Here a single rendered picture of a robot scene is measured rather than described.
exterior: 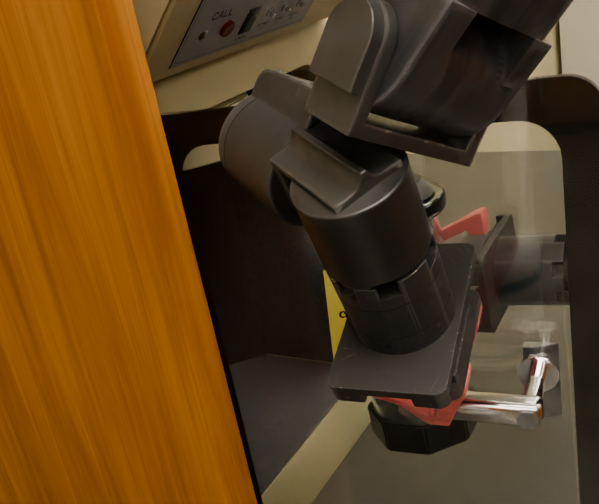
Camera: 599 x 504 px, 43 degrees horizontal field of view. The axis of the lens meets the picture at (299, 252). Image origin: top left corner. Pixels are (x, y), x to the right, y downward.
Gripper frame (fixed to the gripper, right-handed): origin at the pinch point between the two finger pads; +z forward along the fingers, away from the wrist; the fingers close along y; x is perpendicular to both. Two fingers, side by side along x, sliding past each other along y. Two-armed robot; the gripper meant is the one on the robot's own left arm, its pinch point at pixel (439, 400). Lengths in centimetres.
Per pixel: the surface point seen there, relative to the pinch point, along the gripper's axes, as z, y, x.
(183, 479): 2.3, 6.6, -17.7
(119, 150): -19.6, -3.0, -14.8
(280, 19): -12.3, -27.8, -16.0
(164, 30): -21.0, -13.1, -15.8
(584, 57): 165, -272, -23
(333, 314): -1.7, -5.2, -8.2
